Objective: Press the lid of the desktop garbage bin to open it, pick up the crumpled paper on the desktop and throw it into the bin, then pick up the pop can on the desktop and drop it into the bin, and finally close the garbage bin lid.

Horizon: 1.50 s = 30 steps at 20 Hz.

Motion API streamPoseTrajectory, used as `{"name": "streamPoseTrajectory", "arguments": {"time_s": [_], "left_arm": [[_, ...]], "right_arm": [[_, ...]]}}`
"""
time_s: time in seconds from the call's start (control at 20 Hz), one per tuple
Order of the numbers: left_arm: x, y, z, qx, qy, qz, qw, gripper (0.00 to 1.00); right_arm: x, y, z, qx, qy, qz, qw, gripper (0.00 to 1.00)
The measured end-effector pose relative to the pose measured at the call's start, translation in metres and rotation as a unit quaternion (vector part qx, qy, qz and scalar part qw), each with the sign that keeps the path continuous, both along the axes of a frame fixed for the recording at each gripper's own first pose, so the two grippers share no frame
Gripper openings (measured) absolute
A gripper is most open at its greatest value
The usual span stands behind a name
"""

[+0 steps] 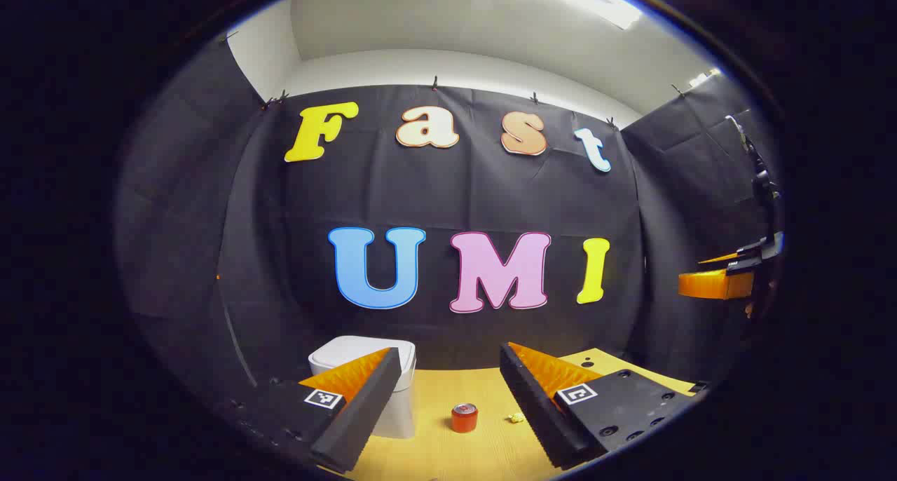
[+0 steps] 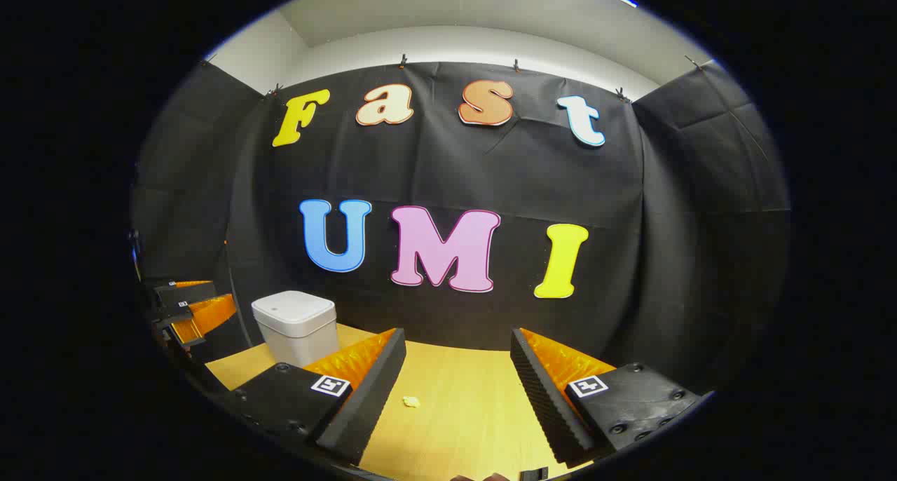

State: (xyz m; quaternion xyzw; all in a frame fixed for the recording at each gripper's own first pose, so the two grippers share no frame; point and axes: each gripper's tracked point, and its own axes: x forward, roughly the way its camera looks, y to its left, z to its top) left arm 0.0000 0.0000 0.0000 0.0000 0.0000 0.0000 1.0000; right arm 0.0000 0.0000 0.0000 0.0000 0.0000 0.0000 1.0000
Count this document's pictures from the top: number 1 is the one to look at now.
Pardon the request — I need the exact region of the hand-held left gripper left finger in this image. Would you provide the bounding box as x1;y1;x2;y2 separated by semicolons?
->
231;346;404;475

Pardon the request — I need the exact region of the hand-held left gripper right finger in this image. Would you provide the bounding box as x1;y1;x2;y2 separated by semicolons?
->
499;341;710;471

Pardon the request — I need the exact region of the white desktop garbage bin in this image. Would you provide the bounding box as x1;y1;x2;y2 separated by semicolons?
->
308;335;417;440

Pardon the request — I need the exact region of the red pop can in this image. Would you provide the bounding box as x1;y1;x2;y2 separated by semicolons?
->
451;402;479;434

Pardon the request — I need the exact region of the wooden desktop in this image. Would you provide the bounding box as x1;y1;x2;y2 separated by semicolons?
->
343;348;694;481

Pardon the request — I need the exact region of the black backdrop cloth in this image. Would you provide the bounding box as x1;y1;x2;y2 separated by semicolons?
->
116;43;779;398

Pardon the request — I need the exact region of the long ceiling light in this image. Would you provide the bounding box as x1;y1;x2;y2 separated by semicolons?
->
505;0;642;29

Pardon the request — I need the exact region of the row of black cloth clips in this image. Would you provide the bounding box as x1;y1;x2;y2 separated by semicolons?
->
221;32;687;128

